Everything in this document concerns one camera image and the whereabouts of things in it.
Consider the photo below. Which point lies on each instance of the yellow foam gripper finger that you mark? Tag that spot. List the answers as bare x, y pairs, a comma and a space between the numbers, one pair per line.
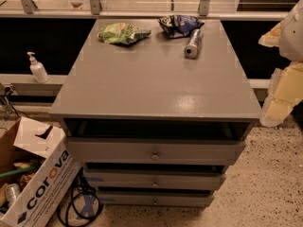
271, 38
284, 93

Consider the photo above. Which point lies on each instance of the silver redbull can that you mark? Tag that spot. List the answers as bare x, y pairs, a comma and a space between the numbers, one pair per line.
194, 44

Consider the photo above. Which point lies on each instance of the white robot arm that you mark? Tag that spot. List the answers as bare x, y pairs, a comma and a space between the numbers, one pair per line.
291, 35

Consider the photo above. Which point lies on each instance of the silver can in box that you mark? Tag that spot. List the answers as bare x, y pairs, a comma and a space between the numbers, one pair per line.
12, 193

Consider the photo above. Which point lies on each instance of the blue crumpled chip bag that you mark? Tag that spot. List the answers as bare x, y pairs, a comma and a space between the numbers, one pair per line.
179, 26

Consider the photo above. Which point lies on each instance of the grey drawer cabinet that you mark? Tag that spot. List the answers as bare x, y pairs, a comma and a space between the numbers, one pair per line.
152, 91

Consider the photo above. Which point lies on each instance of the green crumpled chip bag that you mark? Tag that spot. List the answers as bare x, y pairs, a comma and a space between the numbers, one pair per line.
122, 33

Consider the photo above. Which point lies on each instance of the bottom grey drawer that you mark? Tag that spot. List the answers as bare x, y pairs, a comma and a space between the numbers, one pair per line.
155, 199

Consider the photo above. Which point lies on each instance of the grey drawer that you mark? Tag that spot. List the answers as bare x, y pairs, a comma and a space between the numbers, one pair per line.
166, 152
159, 180
155, 199

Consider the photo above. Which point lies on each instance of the middle grey drawer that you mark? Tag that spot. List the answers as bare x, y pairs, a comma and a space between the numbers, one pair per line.
159, 180

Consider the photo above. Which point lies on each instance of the top grey drawer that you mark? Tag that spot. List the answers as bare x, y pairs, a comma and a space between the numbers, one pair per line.
166, 152

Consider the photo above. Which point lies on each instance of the white pump dispenser bottle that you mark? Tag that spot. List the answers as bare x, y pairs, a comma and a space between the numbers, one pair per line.
37, 69

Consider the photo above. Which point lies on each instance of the grey metal railing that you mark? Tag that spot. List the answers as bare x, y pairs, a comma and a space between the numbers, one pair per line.
206, 9

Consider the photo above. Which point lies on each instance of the green stick in box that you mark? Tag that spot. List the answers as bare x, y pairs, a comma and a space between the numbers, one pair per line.
17, 171

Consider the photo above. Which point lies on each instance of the white corova cardboard box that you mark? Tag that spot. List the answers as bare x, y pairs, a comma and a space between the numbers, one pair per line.
29, 139

